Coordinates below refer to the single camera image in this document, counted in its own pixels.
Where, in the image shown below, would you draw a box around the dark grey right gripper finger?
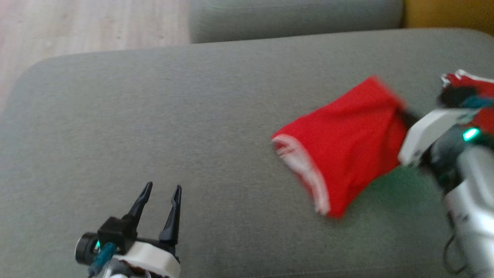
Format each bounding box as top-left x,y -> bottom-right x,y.
401,110 -> 422,127

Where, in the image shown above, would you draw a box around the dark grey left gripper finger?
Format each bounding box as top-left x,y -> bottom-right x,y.
123,181 -> 153,229
159,185 -> 183,246

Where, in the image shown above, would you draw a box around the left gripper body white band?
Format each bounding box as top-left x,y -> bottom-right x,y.
112,239 -> 182,278

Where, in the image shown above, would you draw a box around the right gripper body green ring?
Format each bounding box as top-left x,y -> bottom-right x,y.
425,127 -> 485,190

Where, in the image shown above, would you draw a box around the red shirt with white panel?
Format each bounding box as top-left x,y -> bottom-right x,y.
271,75 -> 409,219

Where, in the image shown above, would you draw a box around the red shorts with white trim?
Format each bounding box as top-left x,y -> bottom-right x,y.
441,69 -> 494,134

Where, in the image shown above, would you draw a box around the large grey sofa chaise cushion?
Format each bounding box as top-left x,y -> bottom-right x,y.
0,28 -> 494,278

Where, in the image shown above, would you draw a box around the grey sofa seat cushion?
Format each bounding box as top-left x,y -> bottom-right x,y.
188,0 -> 404,44

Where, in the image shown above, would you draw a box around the teal plug camera cable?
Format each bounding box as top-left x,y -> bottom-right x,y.
88,242 -> 116,278

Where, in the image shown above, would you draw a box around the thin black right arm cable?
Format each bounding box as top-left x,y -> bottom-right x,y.
443,216 -> 469,275

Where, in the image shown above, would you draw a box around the yellow sofa backrest frame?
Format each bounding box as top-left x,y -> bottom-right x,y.
403,0 -> 494,37

